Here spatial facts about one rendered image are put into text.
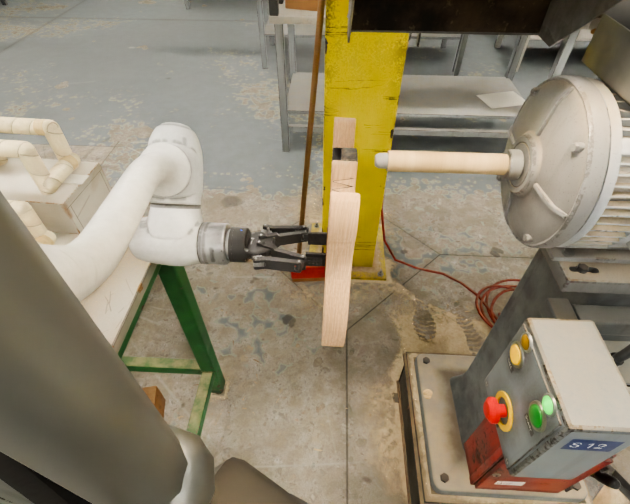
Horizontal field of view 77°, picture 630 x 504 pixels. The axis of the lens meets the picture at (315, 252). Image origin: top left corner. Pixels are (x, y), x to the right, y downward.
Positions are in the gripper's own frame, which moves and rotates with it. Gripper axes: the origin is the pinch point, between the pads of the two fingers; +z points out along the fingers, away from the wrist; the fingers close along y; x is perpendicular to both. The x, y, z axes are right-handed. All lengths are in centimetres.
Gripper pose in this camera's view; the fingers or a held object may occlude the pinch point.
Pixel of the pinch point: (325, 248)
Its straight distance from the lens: 83.7
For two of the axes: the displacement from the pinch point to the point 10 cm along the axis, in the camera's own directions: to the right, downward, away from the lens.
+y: -0.5, 5.9, -8.0
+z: 10.0, 0.5, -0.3
